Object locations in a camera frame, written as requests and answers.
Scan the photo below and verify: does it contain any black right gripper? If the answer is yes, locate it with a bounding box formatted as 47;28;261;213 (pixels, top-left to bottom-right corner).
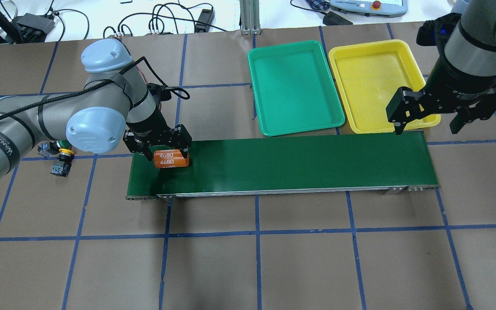
386;60;496;135

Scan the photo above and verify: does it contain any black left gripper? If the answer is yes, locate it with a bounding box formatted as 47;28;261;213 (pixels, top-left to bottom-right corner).
122;110;192;161

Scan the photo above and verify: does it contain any orange cylinder with 4680 print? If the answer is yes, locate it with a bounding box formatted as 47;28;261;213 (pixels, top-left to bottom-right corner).
153;149;190;169

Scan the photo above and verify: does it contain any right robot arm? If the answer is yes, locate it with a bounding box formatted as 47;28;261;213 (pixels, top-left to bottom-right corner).
386;0;496;135

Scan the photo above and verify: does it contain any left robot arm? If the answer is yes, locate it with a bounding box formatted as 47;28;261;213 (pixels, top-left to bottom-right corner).
0;38;192;179

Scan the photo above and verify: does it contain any green conveyor belt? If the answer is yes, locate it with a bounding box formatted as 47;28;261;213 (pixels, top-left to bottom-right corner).
125;131;439;200

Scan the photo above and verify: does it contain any yellow plastic tray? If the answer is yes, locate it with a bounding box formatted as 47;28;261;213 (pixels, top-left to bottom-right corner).
328;39;425;134

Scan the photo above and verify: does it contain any teach pendant with red button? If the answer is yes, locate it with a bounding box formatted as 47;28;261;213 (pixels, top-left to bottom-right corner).
329;0;408;18

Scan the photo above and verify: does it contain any black power adapter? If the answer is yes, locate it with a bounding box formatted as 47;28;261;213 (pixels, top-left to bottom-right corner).
194;9;215;33

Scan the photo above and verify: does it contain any green plastic tray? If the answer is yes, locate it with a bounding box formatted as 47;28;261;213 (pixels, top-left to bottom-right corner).
247;40;346;137

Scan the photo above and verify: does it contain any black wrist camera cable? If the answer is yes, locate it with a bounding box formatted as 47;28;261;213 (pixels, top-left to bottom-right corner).
0;56;190;138

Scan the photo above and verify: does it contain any yellow push button switch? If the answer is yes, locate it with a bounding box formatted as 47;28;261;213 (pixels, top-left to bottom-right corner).
50;149;75;178

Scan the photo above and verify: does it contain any green push button switch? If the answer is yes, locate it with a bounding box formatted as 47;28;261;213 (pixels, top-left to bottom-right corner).
37;140;71;158

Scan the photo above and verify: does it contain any aluminium frame post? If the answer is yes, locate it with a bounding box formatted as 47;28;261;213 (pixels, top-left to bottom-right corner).
239;0;262;35

